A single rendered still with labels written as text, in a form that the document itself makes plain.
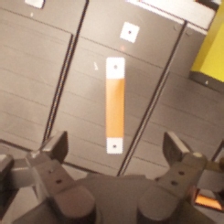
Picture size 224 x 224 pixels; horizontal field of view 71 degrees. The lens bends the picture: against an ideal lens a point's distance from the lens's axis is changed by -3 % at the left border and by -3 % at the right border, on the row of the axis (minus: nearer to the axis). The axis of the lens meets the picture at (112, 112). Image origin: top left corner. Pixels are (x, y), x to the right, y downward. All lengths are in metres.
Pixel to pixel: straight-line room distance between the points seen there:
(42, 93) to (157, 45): 0.19
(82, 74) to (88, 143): 0.11
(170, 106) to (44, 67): 0.20
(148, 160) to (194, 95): 0.13
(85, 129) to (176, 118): 0.15
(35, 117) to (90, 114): 0.09
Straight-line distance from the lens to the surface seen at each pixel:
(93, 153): 0.29
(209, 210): 0.41
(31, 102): 0.29
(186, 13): 0.30
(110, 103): 0.25
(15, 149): 0.33
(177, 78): 0.27
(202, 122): 0.30
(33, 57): 0.27
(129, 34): 0.26
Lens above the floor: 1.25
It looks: 74 degrees down
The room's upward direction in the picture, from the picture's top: 176 degrees counter-clockwise
